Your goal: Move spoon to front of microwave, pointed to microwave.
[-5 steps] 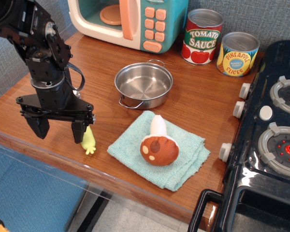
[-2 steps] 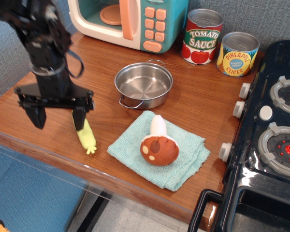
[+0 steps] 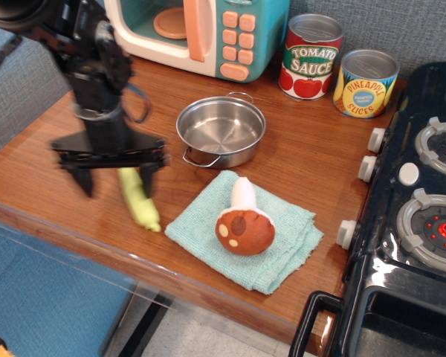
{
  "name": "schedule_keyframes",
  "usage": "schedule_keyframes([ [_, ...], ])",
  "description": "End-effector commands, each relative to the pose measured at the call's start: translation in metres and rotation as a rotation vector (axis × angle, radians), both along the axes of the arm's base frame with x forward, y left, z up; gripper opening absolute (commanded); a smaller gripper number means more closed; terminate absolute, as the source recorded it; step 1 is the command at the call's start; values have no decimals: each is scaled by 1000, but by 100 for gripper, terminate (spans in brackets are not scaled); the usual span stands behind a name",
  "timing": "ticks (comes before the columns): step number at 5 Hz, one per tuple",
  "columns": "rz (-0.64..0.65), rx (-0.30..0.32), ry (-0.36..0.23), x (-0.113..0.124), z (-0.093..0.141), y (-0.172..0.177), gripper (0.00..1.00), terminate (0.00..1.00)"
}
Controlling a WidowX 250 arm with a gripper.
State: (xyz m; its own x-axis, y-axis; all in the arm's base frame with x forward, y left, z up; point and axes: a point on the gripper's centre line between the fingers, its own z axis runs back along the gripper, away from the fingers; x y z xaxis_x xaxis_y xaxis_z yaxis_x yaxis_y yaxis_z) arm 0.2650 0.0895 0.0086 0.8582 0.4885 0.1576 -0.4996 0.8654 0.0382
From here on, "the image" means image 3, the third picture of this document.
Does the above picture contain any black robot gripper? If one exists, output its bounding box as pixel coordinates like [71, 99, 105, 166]
[51, 106, 167, 198]

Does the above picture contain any spoon with yellow-green handle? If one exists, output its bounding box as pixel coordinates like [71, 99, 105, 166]
[117, 167, 161, 232]

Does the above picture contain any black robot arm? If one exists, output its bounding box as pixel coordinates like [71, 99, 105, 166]
[0, 1, 166, 197]

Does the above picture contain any toy microwave teal and cream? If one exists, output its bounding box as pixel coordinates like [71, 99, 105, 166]
[104, 1, 290, 83]

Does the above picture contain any stainless steel pan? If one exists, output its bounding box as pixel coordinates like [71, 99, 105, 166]
[176, 92, 267, 169]

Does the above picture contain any plush brown mushroom toy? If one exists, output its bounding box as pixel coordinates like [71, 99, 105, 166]
[215, 177, 276, 256]

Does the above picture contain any light blue cloth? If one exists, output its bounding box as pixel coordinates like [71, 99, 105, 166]
[165, 170, 323, 295]

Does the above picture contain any tomato sauce can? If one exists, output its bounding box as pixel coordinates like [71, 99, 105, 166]
[279, 13, 344, 100]

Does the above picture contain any pineapple slices can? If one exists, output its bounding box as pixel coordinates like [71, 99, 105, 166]
[333, 49, 400, 118]

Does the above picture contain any black toy stove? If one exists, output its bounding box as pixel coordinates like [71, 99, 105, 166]
[290, 62, 446, 356]

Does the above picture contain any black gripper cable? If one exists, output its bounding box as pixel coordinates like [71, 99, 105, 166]
[122, 83, 152, 124]

